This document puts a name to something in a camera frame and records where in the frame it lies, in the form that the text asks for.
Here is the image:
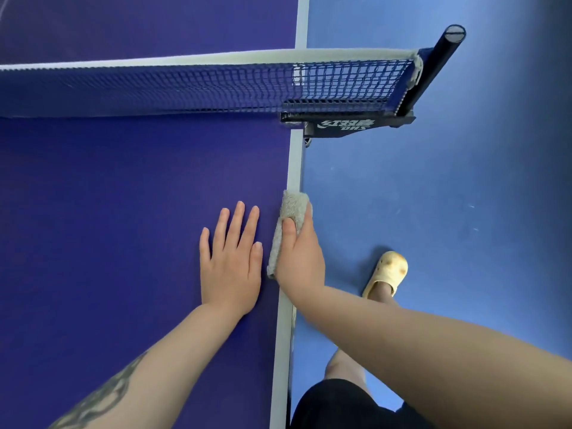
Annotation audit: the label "person's left leg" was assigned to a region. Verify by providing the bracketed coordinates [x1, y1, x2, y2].
[324, 348, 369, 394]

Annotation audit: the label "cream right slipper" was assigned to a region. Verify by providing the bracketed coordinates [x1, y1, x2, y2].
[362, 250, 409, 300]

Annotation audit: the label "person's left hand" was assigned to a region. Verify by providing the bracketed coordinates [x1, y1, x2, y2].
[198, 200, 265, 319]

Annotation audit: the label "black shorts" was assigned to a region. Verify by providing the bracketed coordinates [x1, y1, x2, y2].
[290, 378, 437, 429]

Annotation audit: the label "person's left forearm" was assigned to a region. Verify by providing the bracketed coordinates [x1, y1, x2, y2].
[49, 303, 247, 429]

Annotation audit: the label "black net post clamp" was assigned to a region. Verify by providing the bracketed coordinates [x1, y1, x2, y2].
[280, 24, 467, 148]

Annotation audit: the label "person's right forearm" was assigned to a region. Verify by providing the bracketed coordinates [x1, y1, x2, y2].
[290, 285, 572, 429]

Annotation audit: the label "grey cleaning cloth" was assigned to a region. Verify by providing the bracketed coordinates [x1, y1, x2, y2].
[266, 189, 312, 280]

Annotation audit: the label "dark blue table tennis net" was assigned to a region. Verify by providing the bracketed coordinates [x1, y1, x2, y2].
[0, 48, 423, 119]

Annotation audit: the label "blue table tennis table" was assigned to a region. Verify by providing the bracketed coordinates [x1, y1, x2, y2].
[0, 0, 312, 429]

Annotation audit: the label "person's right hand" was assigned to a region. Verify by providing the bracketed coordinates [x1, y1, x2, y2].
[273, 202, 326, 307]

